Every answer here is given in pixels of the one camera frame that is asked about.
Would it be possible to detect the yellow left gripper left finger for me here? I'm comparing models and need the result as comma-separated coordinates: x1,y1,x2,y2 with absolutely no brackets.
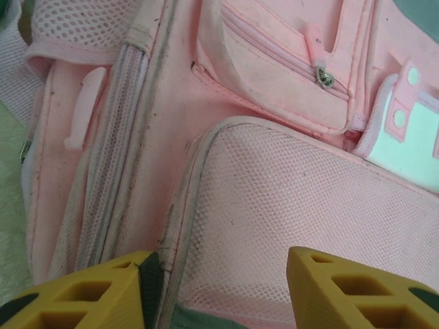
0,251,165,329

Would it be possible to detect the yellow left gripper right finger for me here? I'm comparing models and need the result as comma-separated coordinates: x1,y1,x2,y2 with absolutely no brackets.
287,245,439,329

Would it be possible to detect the pink student backpack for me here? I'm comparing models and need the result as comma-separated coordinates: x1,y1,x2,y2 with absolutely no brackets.
0,0,439,329

